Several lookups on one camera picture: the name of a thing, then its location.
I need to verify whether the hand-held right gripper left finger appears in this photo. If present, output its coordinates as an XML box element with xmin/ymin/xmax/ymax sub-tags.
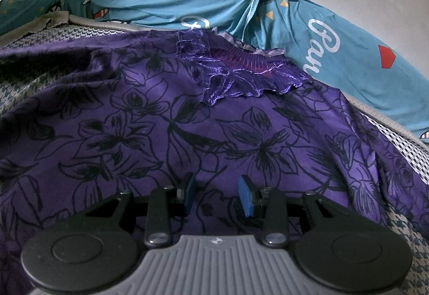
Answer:
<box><xmin>82</xmin><ymin>172</ymin><xmax>198</xmax><ymax>249</ymax></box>

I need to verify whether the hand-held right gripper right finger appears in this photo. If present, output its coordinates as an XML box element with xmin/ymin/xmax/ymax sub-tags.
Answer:
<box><xmin>237</xmin><ymin>174</ymin><xmax>352</xmax><ymax>249</ymax></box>

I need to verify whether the purple floral garment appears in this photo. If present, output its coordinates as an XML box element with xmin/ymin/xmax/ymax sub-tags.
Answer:
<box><xmin>0</xmin><ymin>28</ymin><xmax>429</xmax><ymax>295</ymax></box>

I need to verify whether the blue cartoon-print bed sheet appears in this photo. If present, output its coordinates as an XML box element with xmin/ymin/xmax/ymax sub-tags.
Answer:
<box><xmin>0</xmin><ymin>0</ymin><xmax>429</xmax><ymax>144</ymax></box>

